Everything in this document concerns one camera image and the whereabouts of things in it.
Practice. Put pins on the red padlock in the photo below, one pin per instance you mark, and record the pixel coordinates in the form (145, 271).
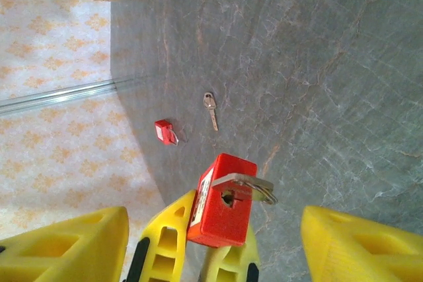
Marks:
(162, 128)
(224, 222)

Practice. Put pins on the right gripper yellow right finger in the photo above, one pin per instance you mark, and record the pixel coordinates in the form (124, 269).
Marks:
(330, 245)

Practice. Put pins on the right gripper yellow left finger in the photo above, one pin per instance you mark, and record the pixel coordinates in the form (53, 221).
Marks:
(99, 229)

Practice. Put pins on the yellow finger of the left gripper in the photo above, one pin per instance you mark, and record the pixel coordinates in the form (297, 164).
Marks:
(168, 229)
(238, 262)

